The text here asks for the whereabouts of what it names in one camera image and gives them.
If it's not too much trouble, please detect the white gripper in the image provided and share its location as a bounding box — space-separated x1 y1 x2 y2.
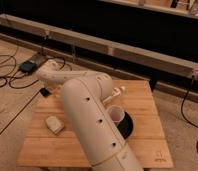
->
103 86 126 104

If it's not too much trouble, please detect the black eraser block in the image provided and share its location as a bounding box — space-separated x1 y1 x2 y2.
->
40 88 50 97

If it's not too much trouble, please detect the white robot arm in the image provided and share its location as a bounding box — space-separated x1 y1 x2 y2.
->
36 59 144 171

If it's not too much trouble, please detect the translucent plastic cup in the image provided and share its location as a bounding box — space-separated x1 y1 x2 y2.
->
107 105 125 126

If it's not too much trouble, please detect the black bowl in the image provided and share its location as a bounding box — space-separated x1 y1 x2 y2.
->
117 113 134 139

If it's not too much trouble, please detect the white rectangular block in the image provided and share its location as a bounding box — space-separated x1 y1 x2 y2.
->
45 116 64 134

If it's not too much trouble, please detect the wooden table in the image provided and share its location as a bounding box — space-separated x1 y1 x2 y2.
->
17 80 173 169

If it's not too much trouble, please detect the wooden floor rail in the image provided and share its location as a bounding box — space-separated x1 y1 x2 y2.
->
0 14 198 97

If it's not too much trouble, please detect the black floor cable right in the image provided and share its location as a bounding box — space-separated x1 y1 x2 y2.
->
180 76 198 166

